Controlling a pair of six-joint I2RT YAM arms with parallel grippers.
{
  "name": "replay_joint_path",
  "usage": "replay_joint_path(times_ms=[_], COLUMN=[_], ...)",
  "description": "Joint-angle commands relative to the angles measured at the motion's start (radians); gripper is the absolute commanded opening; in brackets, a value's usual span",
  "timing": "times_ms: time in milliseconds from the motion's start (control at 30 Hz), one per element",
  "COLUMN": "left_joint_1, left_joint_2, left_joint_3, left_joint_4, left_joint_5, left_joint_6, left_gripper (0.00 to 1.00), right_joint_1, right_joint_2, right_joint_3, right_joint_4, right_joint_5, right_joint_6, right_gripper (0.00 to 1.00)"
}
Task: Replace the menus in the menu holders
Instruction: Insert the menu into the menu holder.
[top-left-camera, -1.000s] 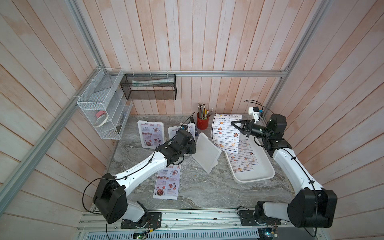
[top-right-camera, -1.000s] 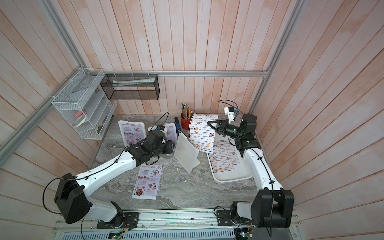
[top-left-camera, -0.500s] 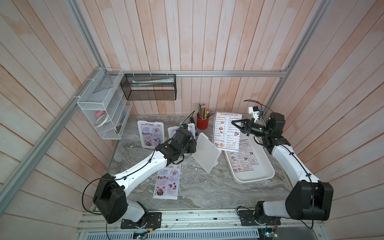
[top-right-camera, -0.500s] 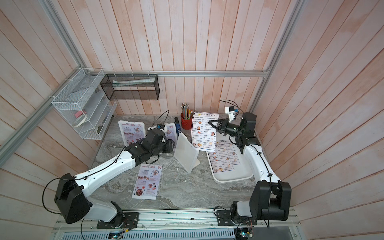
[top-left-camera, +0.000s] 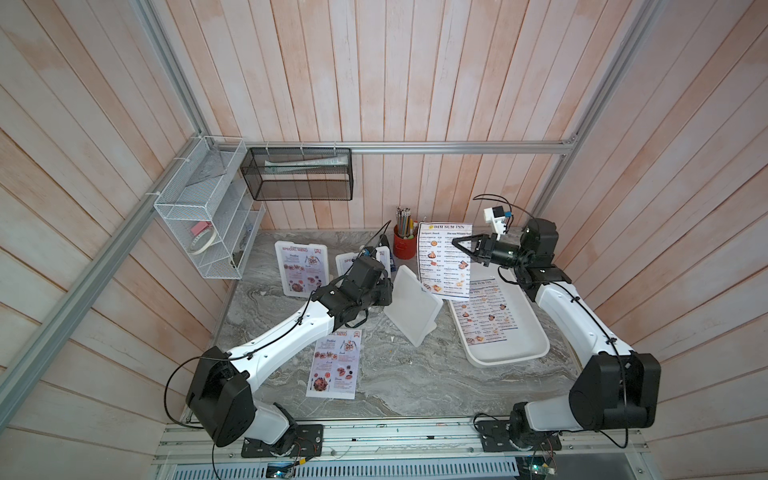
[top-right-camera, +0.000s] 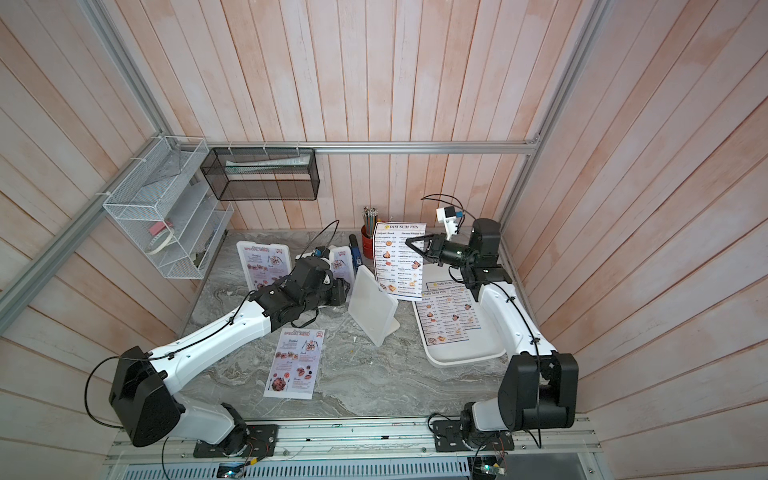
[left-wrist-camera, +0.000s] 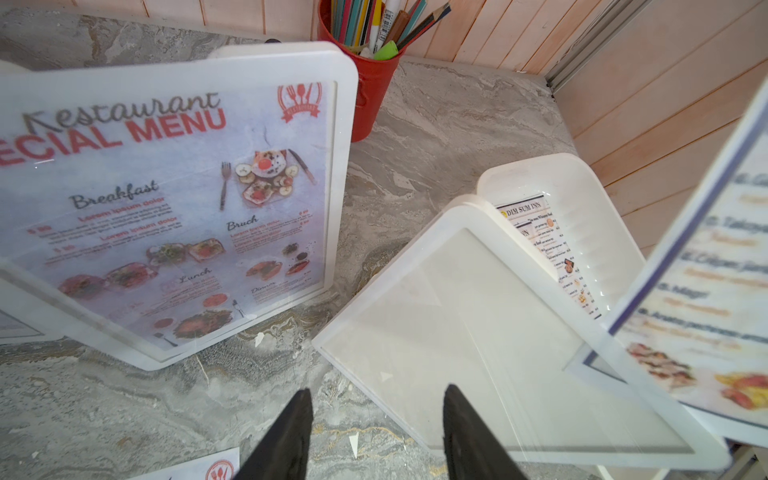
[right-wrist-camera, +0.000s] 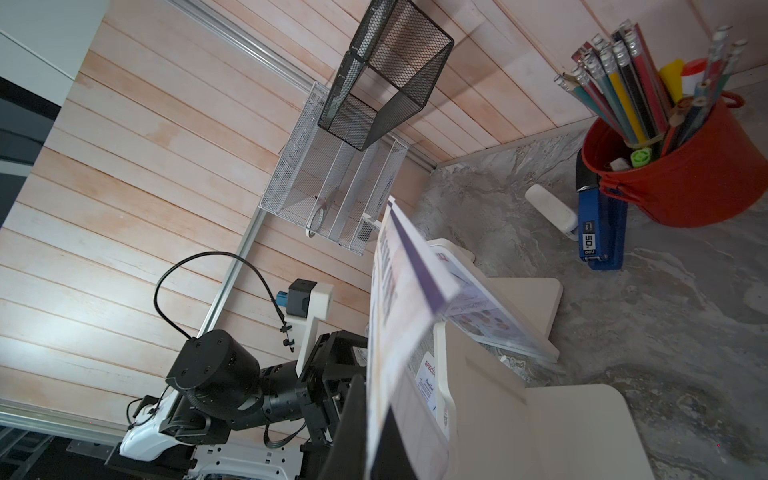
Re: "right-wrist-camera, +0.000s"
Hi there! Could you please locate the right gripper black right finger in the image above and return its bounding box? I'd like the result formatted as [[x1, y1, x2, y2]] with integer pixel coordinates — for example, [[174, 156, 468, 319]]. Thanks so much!
[[371, 410, 417, 480]]

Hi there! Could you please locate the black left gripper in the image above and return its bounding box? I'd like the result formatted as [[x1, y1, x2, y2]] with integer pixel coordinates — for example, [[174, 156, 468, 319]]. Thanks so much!
[[164, 330, 367, 462]]

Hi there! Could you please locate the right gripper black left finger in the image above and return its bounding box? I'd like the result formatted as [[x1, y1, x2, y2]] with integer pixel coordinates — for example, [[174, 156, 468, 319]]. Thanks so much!
[[319, 375, 367, 480]]

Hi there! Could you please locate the white menu holder front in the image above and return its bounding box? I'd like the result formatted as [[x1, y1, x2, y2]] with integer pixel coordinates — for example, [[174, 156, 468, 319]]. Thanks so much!
[[391, 323, 653, 479]]

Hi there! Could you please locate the white menu holder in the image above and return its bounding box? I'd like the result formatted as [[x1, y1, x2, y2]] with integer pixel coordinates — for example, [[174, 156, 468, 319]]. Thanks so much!
[[428, 239, 563, 362], [391, 323, 653, 479]]

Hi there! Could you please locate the Dim Sum Inn menu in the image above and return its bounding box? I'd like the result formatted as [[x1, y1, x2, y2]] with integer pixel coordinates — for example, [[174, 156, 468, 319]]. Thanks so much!
[[365, 198, 460, 479]]

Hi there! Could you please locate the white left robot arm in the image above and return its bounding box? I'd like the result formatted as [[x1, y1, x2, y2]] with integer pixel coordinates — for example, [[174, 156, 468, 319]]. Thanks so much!
[[105, 330, 367, 479]]

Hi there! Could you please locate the white menu holder middle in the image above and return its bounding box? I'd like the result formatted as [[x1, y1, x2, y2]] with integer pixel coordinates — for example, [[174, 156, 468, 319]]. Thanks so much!
[[428, 239, 563, 362]]

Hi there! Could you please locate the white tape roll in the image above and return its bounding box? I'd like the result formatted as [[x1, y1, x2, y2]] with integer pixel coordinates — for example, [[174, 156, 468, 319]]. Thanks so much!
[[305, 200, 328, 238]]

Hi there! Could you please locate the white stapler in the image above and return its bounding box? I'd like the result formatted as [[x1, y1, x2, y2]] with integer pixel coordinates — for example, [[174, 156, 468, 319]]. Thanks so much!
[[525, 184, 578, 241]]

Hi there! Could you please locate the red metal bucket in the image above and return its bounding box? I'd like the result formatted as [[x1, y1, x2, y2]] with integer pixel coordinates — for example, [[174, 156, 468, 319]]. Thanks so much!
[[582, 100, 767, 228]]

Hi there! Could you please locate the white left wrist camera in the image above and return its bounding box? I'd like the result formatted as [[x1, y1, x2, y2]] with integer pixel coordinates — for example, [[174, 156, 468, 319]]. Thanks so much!
[[277, 279, 333, 377]]

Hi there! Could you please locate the white wire wall shelf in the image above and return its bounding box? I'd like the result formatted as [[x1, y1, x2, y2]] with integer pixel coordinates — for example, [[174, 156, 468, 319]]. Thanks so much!
[[260, 83, 408, 255]]

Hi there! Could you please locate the black mesh wall basket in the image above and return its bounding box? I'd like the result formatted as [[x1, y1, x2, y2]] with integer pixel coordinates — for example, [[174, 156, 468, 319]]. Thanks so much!
[[318, 1, 454, 151]]

